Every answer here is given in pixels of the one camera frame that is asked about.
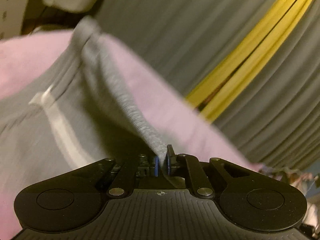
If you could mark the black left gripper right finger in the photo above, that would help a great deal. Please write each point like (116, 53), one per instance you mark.
(208, 180)

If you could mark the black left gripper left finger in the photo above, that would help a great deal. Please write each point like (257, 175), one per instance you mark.
(123, 177)

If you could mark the grey sweat pants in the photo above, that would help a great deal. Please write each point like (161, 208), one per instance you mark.
(77, 112)

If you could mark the yellow curtain strip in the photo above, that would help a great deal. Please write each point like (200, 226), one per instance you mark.
(237, 70)

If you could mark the clutter pile beside bed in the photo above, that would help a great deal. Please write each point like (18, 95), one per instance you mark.
(304, 182)

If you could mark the grey pleated curtain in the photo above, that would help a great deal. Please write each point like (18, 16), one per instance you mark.
(275, 119)

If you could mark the pink fleece blanket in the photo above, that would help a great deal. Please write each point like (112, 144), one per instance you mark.
(25, 58)

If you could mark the grey cabinet with knobs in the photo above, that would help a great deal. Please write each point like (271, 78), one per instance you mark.
(12, 16)

